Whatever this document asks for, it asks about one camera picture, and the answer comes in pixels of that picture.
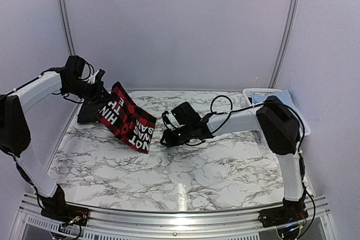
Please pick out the left wall aluminium profile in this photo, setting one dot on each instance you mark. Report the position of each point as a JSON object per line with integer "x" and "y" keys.
{"x": 66, "y": 27}

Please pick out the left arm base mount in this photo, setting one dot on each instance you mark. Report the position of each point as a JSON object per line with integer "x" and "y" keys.
{"x": 73, "y": 215}

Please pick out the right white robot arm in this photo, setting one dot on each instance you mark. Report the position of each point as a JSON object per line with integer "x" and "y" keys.
{"x": 280, "y": 124}

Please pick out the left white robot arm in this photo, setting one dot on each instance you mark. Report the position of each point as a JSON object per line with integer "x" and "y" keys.
{"x": 77, "y": 77}

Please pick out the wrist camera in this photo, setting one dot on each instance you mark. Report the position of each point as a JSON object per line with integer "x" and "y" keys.
{"x": 171, "y": 120}
{"x": 96, "y": 76}

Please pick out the wall aluminium profile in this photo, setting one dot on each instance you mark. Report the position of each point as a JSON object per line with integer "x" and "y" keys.
{"x": 66, "y": 27}
{"x": 280, "y": 58}

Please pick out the red black plaid shirt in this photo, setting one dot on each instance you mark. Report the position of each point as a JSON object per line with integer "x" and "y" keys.
{"x": 128, "y": 122}

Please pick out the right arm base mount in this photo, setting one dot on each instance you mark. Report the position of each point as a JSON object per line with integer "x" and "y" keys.
{"x": 282, "y": 215}

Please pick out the right wall aluminium profile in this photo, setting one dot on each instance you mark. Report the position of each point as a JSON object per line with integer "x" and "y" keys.
{"x": 280, "y": 58}

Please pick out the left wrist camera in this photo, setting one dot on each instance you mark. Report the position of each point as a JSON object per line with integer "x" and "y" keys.
{"x": 96, "y": 76}

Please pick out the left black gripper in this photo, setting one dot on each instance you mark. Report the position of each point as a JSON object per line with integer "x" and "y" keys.
{"x": 98, "y": 90}

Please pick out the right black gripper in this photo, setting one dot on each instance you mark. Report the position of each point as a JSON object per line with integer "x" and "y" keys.
{"x": 170, "y": 141}

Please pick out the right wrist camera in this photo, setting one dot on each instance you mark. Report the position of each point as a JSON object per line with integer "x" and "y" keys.
{"x": 171, "y": 120}

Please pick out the aluminium table front rail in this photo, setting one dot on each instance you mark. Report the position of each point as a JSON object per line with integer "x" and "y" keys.
{"x": 121, "y": 224}

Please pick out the black pinstripe shirt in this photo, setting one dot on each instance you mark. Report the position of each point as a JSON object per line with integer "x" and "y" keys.
{"x": 88, "y": 113}

